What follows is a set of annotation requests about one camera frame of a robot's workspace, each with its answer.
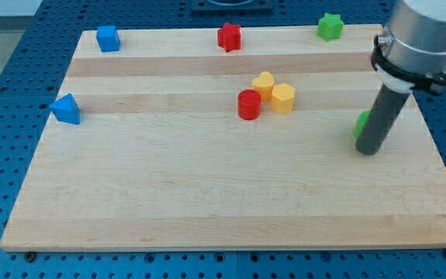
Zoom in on wooden board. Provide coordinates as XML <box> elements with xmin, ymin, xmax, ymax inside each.
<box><xmin>0</xmin><ymin>25</ymin><xmax>446</xmax><ymax>252</ymax></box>

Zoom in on red cylinder block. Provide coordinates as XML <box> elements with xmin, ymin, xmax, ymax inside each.
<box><xmin>237</xmin><ymin>89</ymin><xmax>262</xmax><ymax>120</ymax></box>

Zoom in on yellow heart block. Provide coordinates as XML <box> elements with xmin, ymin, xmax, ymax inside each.
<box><xmin>252</xmin><ymin>71</ymin><xmax>274</xmax><ymax>102</ymax></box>

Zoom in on red star block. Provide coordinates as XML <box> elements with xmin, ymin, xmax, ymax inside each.
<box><xmin>217</xmin><ymin>22</ymin><xmax>242</xmax><ymax>52</ymax></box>

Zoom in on blue cube block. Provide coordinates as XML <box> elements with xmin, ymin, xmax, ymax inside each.
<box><xmin>96</xmin><ymin>26</ymin><xmax>121</xmax><ymax>52</ymax></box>

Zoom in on yellow hexagon block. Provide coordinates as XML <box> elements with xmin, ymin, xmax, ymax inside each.
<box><xmin>271</xmin><ymin>83</ymin><xmax>296</xmax><ymax>114</ymax></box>

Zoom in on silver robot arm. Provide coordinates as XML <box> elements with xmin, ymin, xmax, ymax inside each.
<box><xmin>355</xmin><ymin>0</ymin><xmax>446</xmax><ymax>155</ymax></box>

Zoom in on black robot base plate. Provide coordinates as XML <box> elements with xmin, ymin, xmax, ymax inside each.
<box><xmin>188</xmin><ymin>0</ymin><xmax>273</xmax><ymax>13</ymax></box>

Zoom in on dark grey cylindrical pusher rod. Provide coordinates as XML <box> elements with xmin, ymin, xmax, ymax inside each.
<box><xmin>355</xmin><ymin>85</ymin><xmax>410</xmax><ymax>155</ymax></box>

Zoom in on blue triangle block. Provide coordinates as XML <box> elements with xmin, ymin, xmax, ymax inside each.
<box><xmin>50</xmin><ymin>94</ymin><xmax>81</xmax><ymax>125</ymax></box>

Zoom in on green block behind rod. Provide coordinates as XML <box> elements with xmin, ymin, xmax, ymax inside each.
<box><xmin>352</xmin><ymin>110</ymin><xmax>370</xmax><ymax>140</ymax></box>

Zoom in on green star block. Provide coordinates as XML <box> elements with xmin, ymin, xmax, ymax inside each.
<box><xmin>316</xmin><ymin>12</ymin><xmax>344</xmax><ymax>41</ymax></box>

